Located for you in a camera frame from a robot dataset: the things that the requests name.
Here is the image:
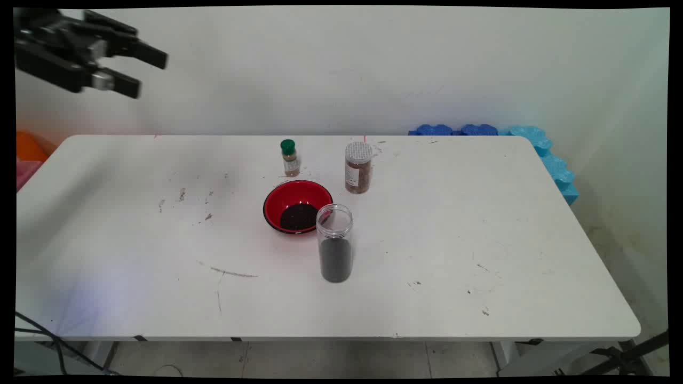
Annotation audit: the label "orange plastic object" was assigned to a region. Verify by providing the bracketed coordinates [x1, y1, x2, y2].
[16, 131, 58, 163]

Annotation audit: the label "brown spice jar white lid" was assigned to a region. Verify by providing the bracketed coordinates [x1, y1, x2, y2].
[344, 141, 373, 195]

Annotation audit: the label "black tripod legs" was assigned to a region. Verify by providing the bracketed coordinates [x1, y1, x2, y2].
[579, 330, 669, 377]

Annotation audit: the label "clear plastic jar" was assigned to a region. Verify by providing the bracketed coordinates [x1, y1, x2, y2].
[316, 203, 354, 283]

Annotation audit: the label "green-capped spice bottle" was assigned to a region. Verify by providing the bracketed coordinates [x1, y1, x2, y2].
[280, 139, 300, 178]

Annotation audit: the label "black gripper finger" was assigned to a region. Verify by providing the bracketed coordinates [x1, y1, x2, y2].
[85, 67, 142, 100]
[83, 11, 169, 70]

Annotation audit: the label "red bowl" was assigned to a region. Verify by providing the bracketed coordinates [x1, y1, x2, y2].
[263, 180, 334, 235]

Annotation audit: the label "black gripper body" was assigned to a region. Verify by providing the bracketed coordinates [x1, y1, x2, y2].
[15, 8, 108, 94]

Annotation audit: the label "dark blue foam mat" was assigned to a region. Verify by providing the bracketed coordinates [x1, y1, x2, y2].
[408, 124, 499, 136]

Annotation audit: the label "light blue foam mat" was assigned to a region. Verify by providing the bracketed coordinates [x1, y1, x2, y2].
[498, 125, 580, 206]

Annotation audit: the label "black hanging cable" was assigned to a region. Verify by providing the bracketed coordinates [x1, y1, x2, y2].
[15, 311, 110, 375]
[15, 328, 69, 375]

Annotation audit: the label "pink plastic object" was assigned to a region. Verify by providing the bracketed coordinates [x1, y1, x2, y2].
[16, 159, 43, 193]

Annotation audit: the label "white table leg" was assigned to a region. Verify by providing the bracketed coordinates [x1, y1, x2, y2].
[80, 341, 115, 374]

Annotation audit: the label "white table leg frame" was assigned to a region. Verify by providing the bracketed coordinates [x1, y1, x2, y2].
[491, 340, 628, 377]

